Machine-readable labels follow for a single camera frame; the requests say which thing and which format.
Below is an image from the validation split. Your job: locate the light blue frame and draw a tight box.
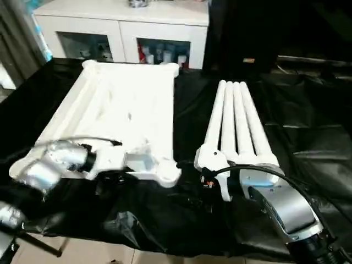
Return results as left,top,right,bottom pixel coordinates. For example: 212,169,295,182
31,21,54,63

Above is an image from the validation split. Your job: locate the black furniture unit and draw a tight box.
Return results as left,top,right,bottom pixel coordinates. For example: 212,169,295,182
202,0,352,80

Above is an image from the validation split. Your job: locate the white plastic table leg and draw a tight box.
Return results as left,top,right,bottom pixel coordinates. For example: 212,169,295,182
219,80,239,162
196,79,228,155
239,80,281,170
232,80,259,166

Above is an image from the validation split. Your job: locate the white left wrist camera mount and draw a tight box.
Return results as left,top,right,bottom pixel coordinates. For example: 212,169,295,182
86,144,130,181

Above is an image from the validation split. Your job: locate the white plastic table top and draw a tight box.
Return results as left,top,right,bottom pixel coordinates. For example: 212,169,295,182
8,59,183,189

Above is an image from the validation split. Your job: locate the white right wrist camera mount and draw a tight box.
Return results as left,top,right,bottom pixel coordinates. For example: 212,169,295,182
193,143,233,204

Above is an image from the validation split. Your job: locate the silver metal bowl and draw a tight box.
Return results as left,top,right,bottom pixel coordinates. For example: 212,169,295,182
126,0,151,9

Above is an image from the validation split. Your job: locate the black work mat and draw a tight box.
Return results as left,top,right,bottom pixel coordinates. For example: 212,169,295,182
0,56,352,262

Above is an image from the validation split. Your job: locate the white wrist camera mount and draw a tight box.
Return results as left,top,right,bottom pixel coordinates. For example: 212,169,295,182
193,143,233,204
86,144,130,181

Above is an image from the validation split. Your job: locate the grey curtain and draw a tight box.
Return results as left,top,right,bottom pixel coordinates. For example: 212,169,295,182
0,0,42,89

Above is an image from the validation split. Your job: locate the white glass-door cabinet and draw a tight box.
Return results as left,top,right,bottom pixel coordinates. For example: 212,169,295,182
32,0,210,69

